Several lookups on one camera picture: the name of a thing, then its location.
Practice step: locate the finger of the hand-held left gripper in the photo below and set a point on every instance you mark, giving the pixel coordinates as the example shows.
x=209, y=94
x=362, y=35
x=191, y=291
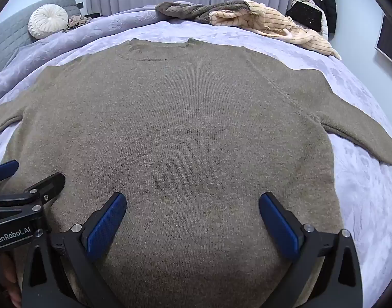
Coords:
x=5, y=168
x=51, y=184

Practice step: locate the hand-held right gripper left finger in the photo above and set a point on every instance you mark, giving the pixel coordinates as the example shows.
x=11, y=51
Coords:
x=106, y=226

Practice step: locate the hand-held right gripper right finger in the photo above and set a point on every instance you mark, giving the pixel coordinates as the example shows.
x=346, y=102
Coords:
x=276, y=226

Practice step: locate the olive knit sweater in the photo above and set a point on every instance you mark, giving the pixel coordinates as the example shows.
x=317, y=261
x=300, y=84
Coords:
x=189, y=128

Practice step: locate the person's left hand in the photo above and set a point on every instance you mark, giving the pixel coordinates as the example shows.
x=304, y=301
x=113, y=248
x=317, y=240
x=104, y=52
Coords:
x=8, y=276

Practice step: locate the lavender embossed blanket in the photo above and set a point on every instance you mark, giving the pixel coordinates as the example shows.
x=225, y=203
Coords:
x=359, y=199

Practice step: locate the grey quilted headboard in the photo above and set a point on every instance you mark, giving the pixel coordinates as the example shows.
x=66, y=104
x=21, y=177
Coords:
x=9, y=32

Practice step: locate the white round pleated pillow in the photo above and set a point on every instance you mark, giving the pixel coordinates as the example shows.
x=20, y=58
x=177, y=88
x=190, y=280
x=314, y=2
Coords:
x=48, y=21

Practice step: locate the beige crumpled cloth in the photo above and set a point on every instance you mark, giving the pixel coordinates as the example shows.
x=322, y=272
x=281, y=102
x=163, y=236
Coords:
x=77, y=22

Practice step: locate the cream striped garment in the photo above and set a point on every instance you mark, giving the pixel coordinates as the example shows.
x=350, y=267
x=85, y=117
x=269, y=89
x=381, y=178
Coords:
x=279, y=27

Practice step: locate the white jacket with black panel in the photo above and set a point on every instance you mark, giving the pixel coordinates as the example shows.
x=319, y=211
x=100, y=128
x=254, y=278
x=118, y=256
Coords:
x=305, y=14

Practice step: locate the brown fleece garment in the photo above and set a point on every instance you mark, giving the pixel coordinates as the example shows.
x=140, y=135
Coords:
x=189, y=9

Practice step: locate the black hanging jacket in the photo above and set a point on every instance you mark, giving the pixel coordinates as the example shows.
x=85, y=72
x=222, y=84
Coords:
x=324, y=0

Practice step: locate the wall-mounted flat screen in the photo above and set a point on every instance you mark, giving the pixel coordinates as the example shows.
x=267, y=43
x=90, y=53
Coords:
x=391, y=41

